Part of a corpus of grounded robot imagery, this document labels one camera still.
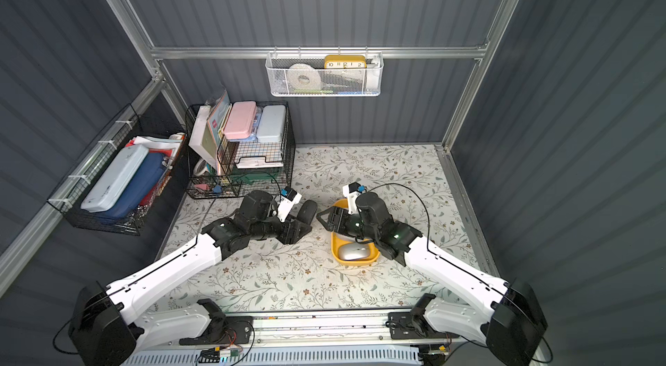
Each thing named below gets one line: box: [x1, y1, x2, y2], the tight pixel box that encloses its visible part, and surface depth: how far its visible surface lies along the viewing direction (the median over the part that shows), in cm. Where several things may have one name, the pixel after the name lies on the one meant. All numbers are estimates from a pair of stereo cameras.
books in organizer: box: [188, 90, 233, 171], surface depth 92 cm
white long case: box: [80, 144, 150, 213], surface depth 67 cm
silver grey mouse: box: [338, 242, 371, 261], surface depth 91 cm
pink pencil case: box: [223, 100, 258, 140], surface depth 96 cm
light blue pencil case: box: [255, 104, 287, 144], surface depth 99 cm
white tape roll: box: [287, 63, 321, 92], surface depth 86 cm
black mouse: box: [296, 199, 318, 226], surface depth 79 cm
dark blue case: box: [90, 152, 166, 220], surface depth 68 cm
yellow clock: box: [324, 54, 367, 70], surface depth 90 cm
